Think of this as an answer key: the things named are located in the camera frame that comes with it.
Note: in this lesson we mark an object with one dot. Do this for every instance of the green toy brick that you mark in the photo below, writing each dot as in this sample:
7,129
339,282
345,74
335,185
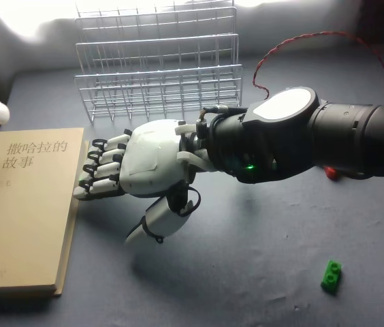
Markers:
331,276

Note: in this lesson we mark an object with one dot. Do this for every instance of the red star block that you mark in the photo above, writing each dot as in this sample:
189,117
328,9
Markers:
331,173

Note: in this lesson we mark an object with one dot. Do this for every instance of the beige paperback book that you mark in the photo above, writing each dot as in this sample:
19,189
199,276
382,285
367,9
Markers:
25,211

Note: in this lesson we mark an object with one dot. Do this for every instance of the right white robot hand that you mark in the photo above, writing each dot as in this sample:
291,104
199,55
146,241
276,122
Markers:
151,156

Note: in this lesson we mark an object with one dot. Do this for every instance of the grey table cloth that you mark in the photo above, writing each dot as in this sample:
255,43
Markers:
246,238

